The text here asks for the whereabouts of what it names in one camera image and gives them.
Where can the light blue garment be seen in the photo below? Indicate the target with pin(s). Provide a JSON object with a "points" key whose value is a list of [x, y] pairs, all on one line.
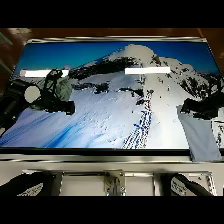
{"points": [[200, 140]]}

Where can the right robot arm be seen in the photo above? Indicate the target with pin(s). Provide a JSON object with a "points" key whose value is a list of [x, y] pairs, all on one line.
{"points": [[206, 105]]}

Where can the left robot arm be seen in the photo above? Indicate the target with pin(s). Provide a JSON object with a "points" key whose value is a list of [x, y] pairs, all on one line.
{"points": [[16, 100]]}

